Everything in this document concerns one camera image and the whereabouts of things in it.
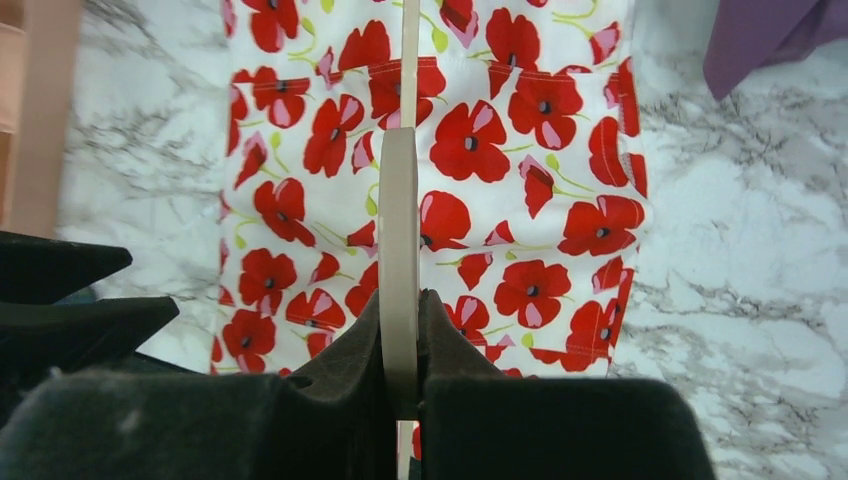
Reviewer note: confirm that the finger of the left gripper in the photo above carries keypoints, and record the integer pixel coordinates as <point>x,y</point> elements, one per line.
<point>40,271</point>
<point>38,339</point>

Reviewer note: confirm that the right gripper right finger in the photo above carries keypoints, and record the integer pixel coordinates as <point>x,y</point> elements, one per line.
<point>480,423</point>

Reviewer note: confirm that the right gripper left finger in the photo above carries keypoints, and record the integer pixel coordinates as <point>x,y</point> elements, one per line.
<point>329,419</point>

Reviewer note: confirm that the red poppy print cloth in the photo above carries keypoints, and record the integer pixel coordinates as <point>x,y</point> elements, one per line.
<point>532,182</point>

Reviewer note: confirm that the peach compartment tray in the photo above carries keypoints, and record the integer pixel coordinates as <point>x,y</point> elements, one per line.
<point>39,40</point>

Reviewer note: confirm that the purple cloth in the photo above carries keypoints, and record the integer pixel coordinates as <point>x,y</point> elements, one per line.
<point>752,34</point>

